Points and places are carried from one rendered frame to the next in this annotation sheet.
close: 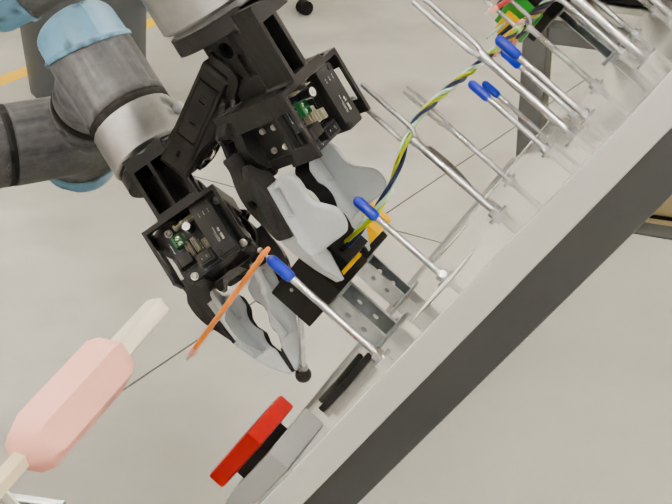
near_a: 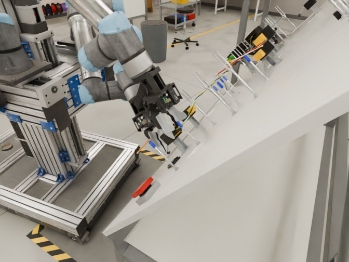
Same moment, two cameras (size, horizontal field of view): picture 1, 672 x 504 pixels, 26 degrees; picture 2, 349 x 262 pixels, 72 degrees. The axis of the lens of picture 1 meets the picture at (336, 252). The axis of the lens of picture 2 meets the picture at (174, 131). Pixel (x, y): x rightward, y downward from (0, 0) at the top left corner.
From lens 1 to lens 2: 0.41 m
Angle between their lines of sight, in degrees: 13
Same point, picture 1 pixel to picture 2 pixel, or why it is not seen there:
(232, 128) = (147, 101)
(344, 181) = (176, 114)
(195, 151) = (140, 104)
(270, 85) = (155, 92)
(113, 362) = not seen: outside the picture
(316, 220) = (167, 126)
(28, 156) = (111, 94)
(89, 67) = (122, 76)
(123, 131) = (129, 92)
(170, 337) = not seen: hidden behind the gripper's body
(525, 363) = not seen: hidden behind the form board
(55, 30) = (116, 66)
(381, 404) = (166, 201)
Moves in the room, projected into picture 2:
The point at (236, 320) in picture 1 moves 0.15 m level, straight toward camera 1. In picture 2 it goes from (153, 139) to (147, 169)
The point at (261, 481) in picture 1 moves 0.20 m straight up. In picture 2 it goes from (142, 200) to (134, 136)
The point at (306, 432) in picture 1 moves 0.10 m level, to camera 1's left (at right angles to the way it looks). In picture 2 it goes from (155, 187) to (116, 183)
